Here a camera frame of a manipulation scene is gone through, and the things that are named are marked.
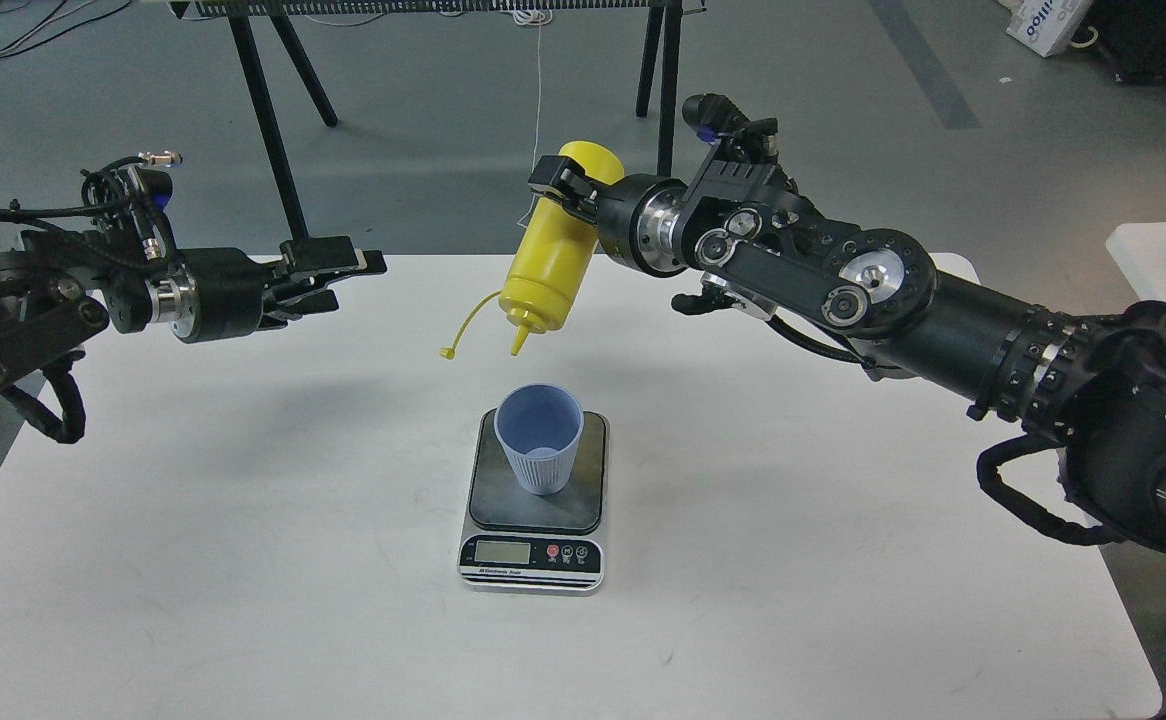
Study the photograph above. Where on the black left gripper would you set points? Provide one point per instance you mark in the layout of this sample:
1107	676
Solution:
219	294

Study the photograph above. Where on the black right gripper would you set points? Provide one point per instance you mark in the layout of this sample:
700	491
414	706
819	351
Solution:
635	217

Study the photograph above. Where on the yellow squeeze bottle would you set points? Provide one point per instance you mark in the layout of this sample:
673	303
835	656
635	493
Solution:
549	266

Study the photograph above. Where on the blue plastic cup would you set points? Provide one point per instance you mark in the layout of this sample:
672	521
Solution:
539	428

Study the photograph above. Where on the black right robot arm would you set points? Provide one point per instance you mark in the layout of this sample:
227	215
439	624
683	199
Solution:
1088	391

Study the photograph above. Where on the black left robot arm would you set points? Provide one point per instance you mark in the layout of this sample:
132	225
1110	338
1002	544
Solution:
113	262

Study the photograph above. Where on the digital kitchen scale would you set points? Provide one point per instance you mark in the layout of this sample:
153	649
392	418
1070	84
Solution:
515	541

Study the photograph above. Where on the black trestle table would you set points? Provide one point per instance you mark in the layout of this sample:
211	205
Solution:
441	120

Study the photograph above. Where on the white cardboard box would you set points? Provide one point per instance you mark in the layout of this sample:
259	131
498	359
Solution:
1046	27

